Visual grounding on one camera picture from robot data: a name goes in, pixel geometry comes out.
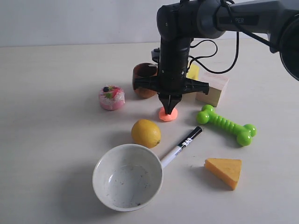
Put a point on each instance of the white bowl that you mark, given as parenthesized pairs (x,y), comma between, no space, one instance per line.
(127,177)

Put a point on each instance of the light wooden cube block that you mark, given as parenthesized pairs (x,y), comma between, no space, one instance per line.
(217,88)

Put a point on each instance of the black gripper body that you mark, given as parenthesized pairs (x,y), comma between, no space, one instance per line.
(171,71)

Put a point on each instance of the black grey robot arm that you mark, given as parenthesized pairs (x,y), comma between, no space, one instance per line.
(274,23)

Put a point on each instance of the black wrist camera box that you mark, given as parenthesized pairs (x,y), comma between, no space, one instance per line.
(155,55)

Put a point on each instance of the green toy bone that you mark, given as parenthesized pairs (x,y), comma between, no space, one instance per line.
(243,134)

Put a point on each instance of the pink toy cake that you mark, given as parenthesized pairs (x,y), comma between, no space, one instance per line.
(111,97)

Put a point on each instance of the brown wooden cup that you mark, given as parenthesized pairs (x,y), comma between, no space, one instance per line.
(144,70)

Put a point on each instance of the yellow cheese wedge toy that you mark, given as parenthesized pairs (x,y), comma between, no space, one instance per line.
(228,170)

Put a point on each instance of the yellow cube block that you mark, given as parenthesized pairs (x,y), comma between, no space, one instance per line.
(193,72)

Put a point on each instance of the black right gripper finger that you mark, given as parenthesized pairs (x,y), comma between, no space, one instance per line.
(164,99)

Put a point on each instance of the yellow lemon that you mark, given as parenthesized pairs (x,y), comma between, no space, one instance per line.
(146,133)

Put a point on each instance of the orange putty lump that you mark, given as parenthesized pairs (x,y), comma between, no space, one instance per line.
(167,117)

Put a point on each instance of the black and white marker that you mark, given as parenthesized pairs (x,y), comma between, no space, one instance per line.
(180,146)

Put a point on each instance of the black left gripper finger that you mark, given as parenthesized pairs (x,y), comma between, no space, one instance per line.
(174,100)

